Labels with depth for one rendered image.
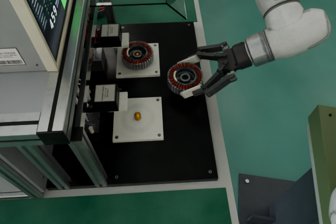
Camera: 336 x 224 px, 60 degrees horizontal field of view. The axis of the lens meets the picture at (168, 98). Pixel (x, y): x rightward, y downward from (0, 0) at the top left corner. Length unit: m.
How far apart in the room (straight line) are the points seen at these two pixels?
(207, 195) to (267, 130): 1.08
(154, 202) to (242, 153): 1.00
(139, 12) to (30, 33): 0.78
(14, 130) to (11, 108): 0.05
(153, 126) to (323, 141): 0.48
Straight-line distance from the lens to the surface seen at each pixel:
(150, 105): 0.92
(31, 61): 0.61
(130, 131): 0.88
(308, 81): 2.18
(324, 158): 0.91
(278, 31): 0.83
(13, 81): 0.63
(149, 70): 1.01
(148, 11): 1.28
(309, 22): 0.83
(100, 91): 0.80
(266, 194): 1.68
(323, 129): 0.95
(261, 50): 0.83
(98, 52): 1.03
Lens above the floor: 1.56
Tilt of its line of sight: 56 degrees down
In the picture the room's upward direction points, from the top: straight up
